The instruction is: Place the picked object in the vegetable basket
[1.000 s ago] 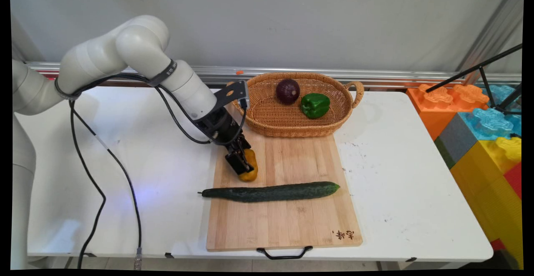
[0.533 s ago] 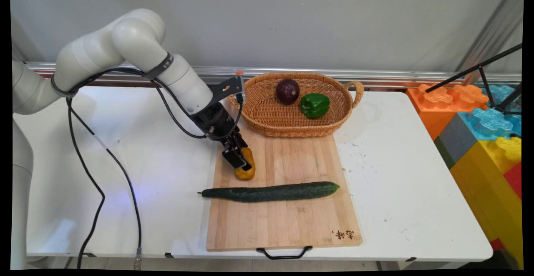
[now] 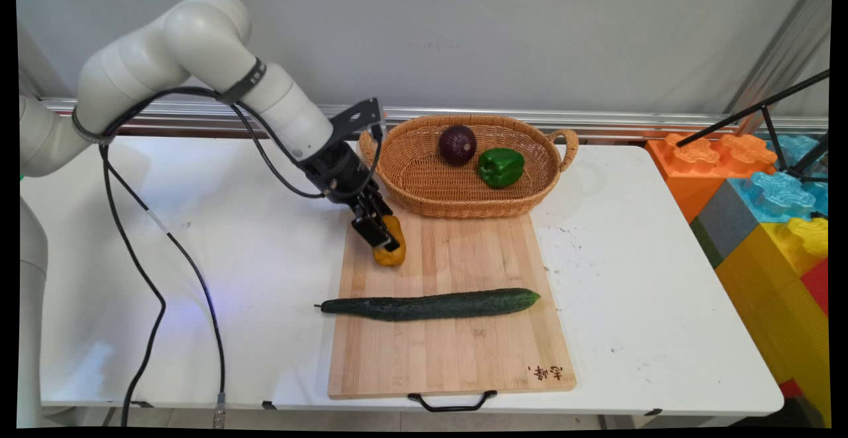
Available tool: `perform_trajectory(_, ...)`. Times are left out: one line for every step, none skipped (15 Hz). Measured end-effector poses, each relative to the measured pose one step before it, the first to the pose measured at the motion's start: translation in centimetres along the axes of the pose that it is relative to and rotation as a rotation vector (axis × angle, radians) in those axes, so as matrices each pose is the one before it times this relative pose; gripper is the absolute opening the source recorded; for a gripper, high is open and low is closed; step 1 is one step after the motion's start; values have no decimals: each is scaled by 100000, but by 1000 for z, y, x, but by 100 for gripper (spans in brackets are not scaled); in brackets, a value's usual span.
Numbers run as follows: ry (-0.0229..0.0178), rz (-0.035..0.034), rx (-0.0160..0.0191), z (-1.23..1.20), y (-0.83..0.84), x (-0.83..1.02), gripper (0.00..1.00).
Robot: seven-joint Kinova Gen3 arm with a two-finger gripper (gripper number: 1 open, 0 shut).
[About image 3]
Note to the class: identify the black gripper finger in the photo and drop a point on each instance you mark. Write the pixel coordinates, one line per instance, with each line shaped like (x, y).
(375, 206)
(377, 234)

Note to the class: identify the yellow toy building block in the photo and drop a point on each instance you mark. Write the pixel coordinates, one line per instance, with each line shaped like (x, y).
(775, 305)

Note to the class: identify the black tripod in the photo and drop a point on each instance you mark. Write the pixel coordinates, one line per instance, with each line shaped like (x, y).
(772, 103)

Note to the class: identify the red toy building block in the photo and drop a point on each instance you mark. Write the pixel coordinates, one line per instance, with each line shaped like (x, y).
(816, 285)

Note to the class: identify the long dark green cucumber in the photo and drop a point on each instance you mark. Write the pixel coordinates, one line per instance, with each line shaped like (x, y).
(430, 305)

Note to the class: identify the bamboo cutting board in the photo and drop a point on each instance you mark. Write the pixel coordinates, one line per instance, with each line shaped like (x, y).
(457, 352)

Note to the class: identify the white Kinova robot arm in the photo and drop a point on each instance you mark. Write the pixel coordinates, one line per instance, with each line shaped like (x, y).
(199, 34)

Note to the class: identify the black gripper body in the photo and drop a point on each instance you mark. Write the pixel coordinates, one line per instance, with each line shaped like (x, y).
(338, 169)

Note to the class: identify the green bell pepper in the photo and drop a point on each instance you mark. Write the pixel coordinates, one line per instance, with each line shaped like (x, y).
(501, 167)

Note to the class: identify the woven wicker basket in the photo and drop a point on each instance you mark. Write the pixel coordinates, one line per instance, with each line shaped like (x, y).
(430, 179)

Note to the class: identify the yellow-brown potato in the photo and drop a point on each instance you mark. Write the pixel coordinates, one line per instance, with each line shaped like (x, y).
(392, 258)

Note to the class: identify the purple red onion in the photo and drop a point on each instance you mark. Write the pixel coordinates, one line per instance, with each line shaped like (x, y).
(457, 145)

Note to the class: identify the blue toy building block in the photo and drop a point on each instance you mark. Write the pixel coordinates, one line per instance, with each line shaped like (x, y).
(798, 150)
(778, 196)

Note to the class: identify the black table clip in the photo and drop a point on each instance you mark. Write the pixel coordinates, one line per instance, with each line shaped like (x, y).
(268, 405)
(653, 412)
(140, 404)

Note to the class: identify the aluminium rail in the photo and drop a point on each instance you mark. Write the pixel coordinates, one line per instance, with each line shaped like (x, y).
(629, 120)

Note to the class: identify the orange toy building block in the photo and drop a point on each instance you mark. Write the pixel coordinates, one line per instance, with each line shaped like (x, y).
(689, 173)

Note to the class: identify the grey toy building block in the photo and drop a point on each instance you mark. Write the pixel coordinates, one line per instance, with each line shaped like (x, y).
(725, 222)

